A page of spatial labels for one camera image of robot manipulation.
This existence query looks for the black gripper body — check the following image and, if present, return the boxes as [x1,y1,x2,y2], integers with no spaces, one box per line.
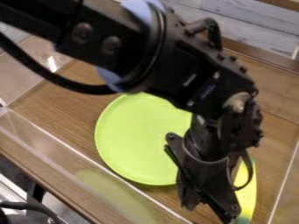
[164,132,253,224]

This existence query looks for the yellow green banana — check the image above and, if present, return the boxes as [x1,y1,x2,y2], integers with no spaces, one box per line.
[233,163,257,224]

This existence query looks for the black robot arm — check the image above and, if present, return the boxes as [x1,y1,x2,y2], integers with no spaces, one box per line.
[0,0,263,224]

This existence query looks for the green round plate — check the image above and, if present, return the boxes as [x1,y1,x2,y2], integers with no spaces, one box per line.
[95,93,192,186]

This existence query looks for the clear acrylic enclosure wall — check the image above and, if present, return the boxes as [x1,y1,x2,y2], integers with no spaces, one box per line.
[0,106,192,224]

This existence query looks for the black cable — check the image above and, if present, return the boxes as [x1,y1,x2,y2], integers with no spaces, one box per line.
[0,31,117,96]

